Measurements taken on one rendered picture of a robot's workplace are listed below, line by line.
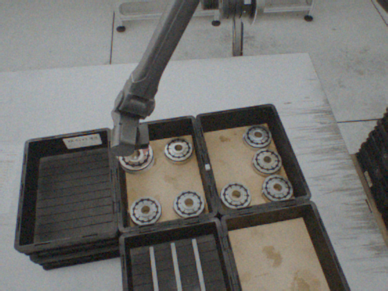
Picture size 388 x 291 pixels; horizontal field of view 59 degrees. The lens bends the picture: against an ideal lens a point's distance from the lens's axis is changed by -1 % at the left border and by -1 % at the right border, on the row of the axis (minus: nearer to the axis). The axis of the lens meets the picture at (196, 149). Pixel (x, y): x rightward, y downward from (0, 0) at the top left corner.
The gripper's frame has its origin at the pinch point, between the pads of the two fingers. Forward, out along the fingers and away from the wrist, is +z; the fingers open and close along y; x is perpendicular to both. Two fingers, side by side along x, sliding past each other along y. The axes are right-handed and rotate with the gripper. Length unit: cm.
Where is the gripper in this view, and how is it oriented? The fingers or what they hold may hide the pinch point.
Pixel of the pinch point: (135, 152)
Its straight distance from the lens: 104.2
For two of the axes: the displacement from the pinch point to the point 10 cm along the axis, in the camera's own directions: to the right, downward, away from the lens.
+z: 0.2, 5.2, 8.5
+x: -1.7, -8.4, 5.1
